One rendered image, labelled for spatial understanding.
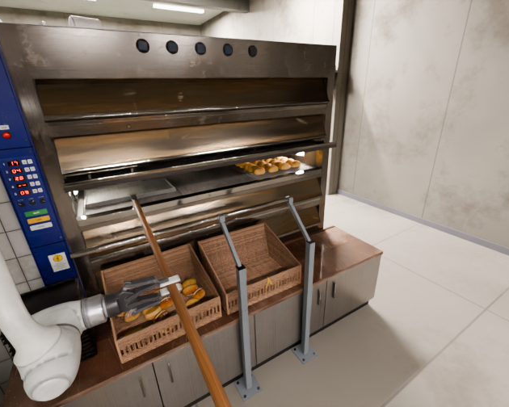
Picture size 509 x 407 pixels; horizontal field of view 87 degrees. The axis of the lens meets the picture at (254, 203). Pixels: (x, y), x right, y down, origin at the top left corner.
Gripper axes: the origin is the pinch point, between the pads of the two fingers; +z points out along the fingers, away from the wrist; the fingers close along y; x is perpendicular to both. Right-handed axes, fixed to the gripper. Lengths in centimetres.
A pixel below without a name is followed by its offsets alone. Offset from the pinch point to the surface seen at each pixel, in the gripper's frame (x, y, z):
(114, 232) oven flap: -84, 14, -16
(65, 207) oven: -82, -8, -35
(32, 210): -79, -11, -48
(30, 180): -79, -26, -45
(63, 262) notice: -79, 22, -43
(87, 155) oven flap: -82, -34, -19
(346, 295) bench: -31, 88, 131
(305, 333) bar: -25, 96, 86
